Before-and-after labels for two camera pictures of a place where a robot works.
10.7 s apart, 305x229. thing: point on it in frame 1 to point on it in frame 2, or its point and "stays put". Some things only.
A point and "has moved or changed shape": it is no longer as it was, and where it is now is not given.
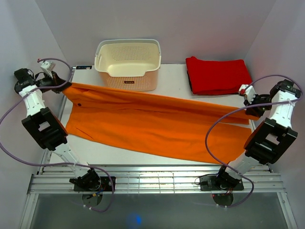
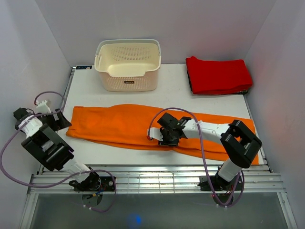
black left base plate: (106, 185) stays put
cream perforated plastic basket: (128, 64) stays put
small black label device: (83, 67) stays put
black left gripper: (55, 81) to (61, 123)
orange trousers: (156, 123) has moved or changed shape
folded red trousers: (209, 77) stays put
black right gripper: (253, 111) to (165, 142)
